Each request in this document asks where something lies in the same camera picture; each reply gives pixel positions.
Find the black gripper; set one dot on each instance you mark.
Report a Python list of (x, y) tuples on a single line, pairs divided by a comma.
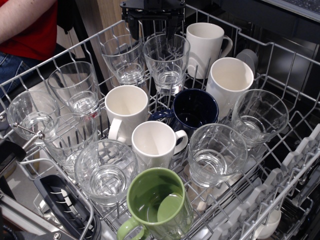
[(169, 11)]

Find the green ceramic mug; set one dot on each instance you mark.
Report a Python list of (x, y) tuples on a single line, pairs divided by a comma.
[(158, 203)]

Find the person forearm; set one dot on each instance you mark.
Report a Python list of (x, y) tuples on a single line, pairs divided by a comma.
[(18, 15)]

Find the white mug back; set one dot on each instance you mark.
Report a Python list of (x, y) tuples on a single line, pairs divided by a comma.
[(208, 43)]

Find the white mug centre left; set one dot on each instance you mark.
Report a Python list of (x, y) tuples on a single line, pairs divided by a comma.
[(126, 108)]

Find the white mug right tilted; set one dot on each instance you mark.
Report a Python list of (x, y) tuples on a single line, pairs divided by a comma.
[(228, 78)]

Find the dark blue mug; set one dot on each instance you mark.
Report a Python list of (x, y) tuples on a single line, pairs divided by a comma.
[(191, 109)]

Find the white mug front centre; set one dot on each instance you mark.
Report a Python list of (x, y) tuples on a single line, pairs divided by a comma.
[(155, 143)]

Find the clear glass back centre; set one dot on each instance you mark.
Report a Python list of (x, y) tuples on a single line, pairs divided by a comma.
[(167, 61)]

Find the clear glass back left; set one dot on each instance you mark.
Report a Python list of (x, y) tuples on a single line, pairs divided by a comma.
[(123, 56)]

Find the clear tall glass left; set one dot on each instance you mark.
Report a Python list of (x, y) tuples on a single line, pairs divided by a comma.
[(76, 86)]

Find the grey rack roller wheel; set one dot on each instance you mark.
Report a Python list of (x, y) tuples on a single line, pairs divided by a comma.
[(249, 57)]

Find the red shirt torso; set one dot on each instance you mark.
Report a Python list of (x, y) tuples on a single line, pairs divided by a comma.
[(38, 41)]

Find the clear glass far right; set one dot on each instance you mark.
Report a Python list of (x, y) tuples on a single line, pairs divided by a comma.
[(258, 116)]

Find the clear glass left lower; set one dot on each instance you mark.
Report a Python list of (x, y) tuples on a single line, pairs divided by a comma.
[(66, 136)]

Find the clear glass front right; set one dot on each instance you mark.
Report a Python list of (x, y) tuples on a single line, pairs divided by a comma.
[(216, 153)]

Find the blue jeans leg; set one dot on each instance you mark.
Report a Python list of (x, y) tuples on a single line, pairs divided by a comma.
[(12, 66)]

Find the clear glass far left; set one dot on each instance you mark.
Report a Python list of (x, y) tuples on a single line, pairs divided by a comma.
[(30, 112)]

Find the clear glass front left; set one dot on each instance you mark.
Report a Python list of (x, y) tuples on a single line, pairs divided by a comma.
[(104, 170)]

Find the grey plastic tine holder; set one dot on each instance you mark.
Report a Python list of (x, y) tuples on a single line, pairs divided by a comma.
[(249, 219)]

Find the white bowl lower rack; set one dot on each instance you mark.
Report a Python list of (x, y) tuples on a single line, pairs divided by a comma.
[(264, 231)]

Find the grey wire dishwasher rack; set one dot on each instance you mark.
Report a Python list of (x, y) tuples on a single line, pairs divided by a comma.
[(288, 67)]

